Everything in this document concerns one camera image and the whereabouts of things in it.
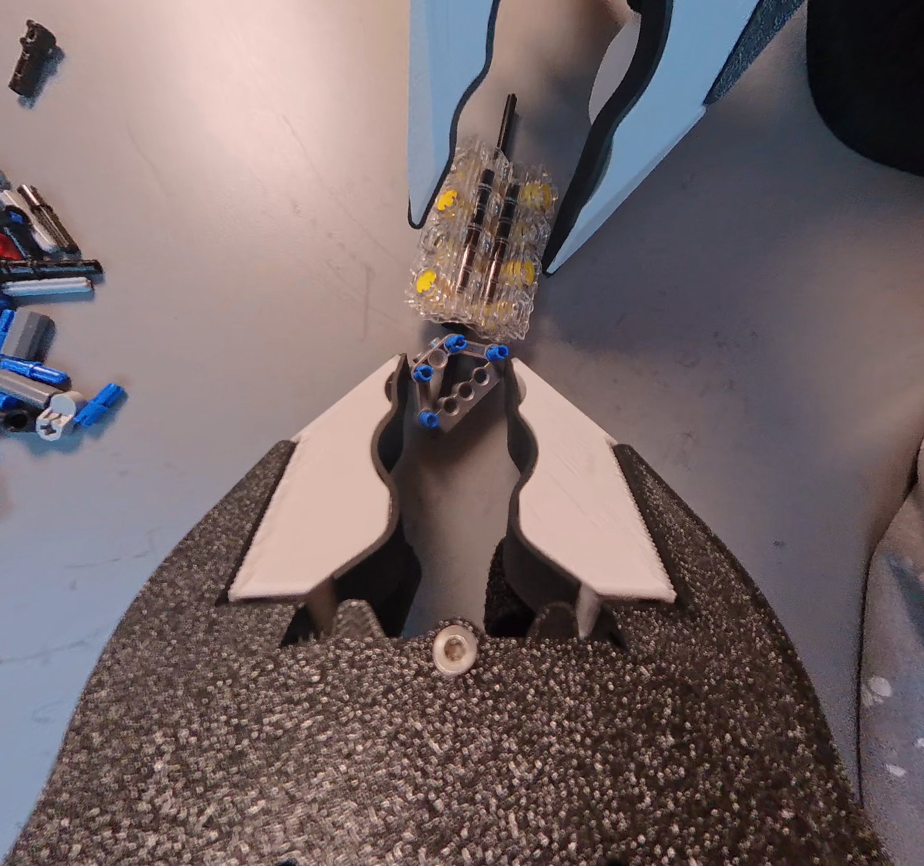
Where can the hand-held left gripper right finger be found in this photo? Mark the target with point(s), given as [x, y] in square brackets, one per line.
[585, 512]

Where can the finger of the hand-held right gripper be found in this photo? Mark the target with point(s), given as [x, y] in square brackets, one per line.
[693, 35]
[447, 28]

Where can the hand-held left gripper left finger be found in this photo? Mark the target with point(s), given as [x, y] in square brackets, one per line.
[317, 512]

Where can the grey beam frame with holes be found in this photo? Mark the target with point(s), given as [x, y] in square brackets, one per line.
[469, 396]

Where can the clear block with yellow pistons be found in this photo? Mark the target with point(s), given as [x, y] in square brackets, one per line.
[520, 303]

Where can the black office chair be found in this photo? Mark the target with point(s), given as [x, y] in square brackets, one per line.
[873, 50]

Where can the pile of mixed building parts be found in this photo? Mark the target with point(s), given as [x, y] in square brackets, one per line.
[36, 375]

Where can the black pin connector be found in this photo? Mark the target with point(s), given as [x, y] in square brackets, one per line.
[32, 61]

